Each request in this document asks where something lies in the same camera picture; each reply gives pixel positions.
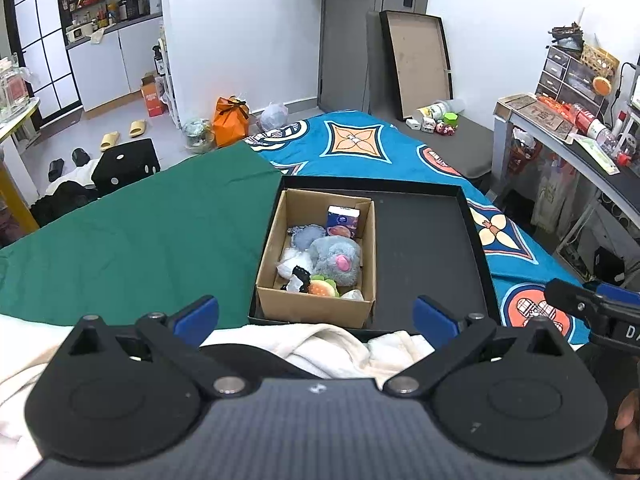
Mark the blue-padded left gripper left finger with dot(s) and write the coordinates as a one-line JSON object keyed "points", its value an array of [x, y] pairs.
{"points": [[192, 324]]}

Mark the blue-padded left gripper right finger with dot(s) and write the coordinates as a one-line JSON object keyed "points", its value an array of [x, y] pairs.
{"points": [[440, 324]]}

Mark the black stitched fabric toy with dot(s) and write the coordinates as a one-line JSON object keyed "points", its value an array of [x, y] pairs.
{"points": [[299, 281]]}

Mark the grey fluffy plush toy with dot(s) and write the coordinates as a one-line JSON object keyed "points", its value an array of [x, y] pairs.
{"points": [[337, 258]]}

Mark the orange hamburger plush toy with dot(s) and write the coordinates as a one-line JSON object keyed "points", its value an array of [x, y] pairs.
{"points": [[322, 287]]}

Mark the clear plastic bag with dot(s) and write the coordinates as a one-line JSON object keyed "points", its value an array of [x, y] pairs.
{"points": [[291, 258]]}

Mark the denim fabric pouch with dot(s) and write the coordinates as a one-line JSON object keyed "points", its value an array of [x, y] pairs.
{"points": [[303, 236]]}

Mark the blue tissue pack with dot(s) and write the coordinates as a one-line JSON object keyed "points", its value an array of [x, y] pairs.
{"points": [[342, 221]]}

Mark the person's right hand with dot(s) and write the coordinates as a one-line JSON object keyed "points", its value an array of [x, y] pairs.
{"points": [[627, 421]]}

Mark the large black tray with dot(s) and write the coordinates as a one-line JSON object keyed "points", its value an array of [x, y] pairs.
{"points": [[416, 239]]}

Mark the green bed sheet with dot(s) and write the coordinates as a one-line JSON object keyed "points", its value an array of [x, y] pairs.
{"points": [[195, 229]]}

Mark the white desk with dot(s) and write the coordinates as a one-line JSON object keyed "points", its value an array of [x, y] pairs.
{"points": [[559, 136]]}

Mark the brown cardboard box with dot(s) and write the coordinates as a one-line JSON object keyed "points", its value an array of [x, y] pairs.
{"points": [[298, 208]]}

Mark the black dice-pattern stool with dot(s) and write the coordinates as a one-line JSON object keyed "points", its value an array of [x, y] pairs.
{"points": [[124, 164]]}

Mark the grey bench seat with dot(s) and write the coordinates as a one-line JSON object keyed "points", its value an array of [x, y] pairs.
{"points": [[469, 150]]}

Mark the red basket under desk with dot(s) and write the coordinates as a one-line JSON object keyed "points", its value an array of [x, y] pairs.
{"points": [[524, 149]]}

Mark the blue patterned blanket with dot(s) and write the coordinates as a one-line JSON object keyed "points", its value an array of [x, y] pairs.
{"points": [[354, 144]]}

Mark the black slipper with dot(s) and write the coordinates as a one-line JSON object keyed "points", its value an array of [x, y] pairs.
{"points": [[80, 157]]}

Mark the yellow slipper left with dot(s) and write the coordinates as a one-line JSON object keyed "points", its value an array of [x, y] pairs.
{"points": [[109, 140]]}

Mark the yellow slipper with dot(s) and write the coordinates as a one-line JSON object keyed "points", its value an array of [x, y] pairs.
{"points": [[137, 128], [109, 140]]}

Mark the yellow slipper right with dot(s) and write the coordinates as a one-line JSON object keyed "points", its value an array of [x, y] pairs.
{"points": [[137, 128]]}

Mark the orange gift bag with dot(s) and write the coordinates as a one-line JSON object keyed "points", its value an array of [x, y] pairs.
{"points": [[231, 121]]}

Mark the green lidded jar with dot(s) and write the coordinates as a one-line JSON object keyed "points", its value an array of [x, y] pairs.
{"points": [[450, 119]]}

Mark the orange cardboard box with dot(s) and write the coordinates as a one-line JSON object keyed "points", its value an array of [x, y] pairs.
{"points": [[151, 96]]}

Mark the white plastic bag on floor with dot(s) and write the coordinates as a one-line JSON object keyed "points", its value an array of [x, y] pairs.
{"points": [[274, 116]]}

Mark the grey drawer organizer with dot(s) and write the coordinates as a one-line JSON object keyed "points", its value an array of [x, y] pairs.
{"points": [[568, 81]]}

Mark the white kitchen cabinet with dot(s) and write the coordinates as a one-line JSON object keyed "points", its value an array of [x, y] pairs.
{"points": [[114, 67]]}

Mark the leaning black tray lid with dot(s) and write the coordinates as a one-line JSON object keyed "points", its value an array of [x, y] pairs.
{"points": [[417, 60]]}

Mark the grey door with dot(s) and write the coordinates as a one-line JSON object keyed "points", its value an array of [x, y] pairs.
{"points": [[343, 68]]}

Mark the black-framed glass door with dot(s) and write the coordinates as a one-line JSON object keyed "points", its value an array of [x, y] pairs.
{"points": [[37, 38]]}

